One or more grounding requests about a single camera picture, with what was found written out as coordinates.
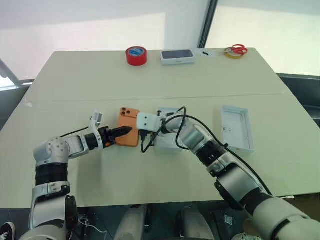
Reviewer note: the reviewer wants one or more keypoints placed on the grey rounded robot leg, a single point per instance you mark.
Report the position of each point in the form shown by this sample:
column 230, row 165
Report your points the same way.
column 197, row 222
column 132, row 222

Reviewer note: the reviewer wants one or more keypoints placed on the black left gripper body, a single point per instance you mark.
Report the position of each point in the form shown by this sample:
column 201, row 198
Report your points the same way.
column 106, row 136

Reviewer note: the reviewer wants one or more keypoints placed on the dark window frame post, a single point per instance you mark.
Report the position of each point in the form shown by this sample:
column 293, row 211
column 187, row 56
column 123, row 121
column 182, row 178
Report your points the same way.
column 208, row 22

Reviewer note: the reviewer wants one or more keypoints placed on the white phone box base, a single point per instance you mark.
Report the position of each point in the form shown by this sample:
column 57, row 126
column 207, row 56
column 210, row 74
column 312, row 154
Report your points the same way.
column 166, row 143

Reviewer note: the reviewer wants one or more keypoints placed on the black sneaker with white sole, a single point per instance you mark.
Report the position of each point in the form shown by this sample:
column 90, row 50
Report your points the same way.
column 7, row 231

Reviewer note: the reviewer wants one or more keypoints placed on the red tape roll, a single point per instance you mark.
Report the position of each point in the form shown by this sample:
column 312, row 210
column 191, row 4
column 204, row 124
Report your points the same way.
column 136, row 56

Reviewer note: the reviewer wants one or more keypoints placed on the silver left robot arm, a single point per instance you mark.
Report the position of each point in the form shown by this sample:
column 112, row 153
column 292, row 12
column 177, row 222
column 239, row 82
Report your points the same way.
column 56, row 150

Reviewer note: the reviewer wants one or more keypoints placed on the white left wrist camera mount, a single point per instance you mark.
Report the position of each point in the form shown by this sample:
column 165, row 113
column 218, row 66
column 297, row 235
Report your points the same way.
column 96, row 123

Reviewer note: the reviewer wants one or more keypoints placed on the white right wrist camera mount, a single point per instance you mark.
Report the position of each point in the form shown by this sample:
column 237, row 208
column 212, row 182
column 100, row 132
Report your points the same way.
column 147, row 121

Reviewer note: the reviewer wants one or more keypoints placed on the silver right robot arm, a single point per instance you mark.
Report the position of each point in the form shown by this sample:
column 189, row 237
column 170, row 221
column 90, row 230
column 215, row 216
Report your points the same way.
column 225, row 162

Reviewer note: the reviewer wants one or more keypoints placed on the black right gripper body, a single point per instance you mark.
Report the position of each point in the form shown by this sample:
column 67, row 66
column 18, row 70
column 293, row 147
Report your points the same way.
column 145, row 134

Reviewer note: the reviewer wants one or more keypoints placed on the orange smartphone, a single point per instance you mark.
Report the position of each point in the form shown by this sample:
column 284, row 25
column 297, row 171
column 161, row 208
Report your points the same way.
column 126, row 117

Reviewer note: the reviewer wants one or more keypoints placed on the white phone box lid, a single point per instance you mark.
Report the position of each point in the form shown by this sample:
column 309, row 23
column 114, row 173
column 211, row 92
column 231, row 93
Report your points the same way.
column 237, row 127

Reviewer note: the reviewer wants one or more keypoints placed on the grey metal frame bar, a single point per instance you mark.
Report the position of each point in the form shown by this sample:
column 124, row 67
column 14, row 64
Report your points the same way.
column 7, row 72

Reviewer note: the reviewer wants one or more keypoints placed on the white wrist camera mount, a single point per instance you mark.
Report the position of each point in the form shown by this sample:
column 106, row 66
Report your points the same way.
column 147, row 121
column 96, row 123

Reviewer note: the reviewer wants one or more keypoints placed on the yellow tape roll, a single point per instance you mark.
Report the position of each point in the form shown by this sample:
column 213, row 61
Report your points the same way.
column 233, row 56

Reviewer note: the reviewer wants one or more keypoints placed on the closed white phone box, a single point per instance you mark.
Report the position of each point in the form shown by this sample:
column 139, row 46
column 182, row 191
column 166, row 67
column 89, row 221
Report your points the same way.
column 177, row 57

